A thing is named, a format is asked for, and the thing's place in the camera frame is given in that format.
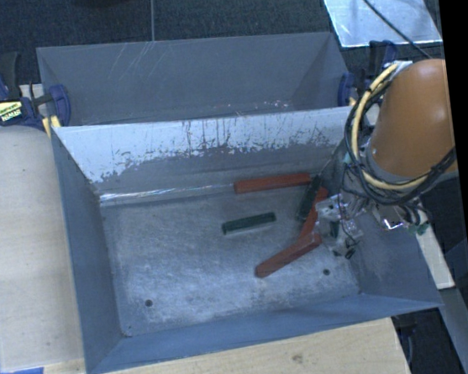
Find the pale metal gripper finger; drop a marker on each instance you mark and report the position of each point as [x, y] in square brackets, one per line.
[329, 209]
[347, 231]

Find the red-brown flat block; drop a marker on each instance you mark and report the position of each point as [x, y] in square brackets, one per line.
[271, 183]
[311, 220]
[287, 256]

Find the dark green flat block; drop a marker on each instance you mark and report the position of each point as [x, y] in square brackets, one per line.
[249, 223]
[308, 200]

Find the grey metal bin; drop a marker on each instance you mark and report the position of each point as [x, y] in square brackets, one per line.
[211, 278]

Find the pale wood board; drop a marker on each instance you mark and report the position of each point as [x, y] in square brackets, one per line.
[26, 250]

